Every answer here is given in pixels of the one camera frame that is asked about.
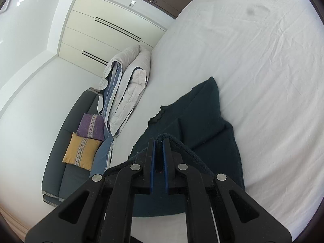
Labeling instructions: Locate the white bed sheet mattress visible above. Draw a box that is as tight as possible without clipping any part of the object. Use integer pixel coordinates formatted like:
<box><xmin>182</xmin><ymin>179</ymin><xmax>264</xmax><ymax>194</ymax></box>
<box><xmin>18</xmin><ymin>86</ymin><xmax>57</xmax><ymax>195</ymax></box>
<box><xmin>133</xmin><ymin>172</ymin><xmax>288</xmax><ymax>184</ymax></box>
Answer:
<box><xmin>111</xmin><ymin>0</ymin><xmax>323</xmax><ymax>239</ymax></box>

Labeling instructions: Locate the folded grey blue duvet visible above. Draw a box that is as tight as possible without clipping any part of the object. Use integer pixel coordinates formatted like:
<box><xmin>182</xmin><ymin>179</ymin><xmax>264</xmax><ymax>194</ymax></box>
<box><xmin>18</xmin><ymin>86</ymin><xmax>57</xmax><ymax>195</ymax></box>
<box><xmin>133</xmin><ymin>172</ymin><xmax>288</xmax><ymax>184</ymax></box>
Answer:
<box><xmin>97</xmin><ymin>45</ymin><xmax>151</xmax><ymax>137</ymax></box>

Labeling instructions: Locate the blue pillow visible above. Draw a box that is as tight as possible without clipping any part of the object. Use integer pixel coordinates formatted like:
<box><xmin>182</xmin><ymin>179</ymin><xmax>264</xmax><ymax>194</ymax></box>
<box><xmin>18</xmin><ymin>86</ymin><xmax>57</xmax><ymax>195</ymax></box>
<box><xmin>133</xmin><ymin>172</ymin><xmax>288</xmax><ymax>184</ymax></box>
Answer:
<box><xmin>90</xmin><ymin>137</ymin><xmax>114</xmax><ymax>177</ymax></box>

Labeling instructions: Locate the cream wardrobe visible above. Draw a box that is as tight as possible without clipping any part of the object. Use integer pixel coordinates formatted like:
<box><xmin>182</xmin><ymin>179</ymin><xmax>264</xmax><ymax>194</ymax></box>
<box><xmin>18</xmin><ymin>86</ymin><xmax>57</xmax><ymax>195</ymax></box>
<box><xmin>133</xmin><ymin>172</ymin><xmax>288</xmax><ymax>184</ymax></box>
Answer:
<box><xmin>59</xmin><ymin>0</ymin><xmax>165</xmax><ymax>76</ymax></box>

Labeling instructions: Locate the dark green knit sweater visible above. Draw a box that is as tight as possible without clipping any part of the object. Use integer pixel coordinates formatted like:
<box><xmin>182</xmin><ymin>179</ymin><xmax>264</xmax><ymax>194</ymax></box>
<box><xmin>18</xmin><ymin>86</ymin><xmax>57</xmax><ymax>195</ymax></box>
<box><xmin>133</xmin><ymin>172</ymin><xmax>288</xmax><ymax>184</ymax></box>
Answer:
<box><xmin>102</xmin><ymin>76</ymin><xmax>246</xmax><ymax>218</ymax></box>

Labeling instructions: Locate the yellow patterned cushion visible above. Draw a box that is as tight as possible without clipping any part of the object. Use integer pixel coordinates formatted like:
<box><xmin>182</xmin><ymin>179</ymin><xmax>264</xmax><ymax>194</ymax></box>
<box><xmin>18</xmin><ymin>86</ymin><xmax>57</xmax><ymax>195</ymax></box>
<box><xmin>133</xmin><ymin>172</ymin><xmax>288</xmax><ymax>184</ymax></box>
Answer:
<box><xmin>62</xmin><ymin>133</ymin><xmax>102</xmax><ymax>171</ymax></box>

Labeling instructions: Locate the purple patterned cushion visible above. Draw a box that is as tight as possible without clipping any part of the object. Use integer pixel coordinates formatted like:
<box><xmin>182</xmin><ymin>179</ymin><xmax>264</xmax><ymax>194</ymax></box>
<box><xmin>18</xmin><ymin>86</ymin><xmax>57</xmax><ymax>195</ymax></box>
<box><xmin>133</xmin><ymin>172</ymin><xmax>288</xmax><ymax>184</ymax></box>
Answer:
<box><xmin>76</xmin><ymin>114</ymin><xmax>104</xmax><ymax>142</ymax></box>

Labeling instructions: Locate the dark grey headboard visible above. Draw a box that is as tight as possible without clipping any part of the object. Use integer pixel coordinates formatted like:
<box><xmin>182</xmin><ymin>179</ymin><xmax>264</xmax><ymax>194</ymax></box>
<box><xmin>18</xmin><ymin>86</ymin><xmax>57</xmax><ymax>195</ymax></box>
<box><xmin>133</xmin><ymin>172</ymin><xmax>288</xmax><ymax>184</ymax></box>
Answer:
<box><xmin>41</xmin><ymin>88</ymin><xmax>103</xmax><ymax>207</ymax></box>

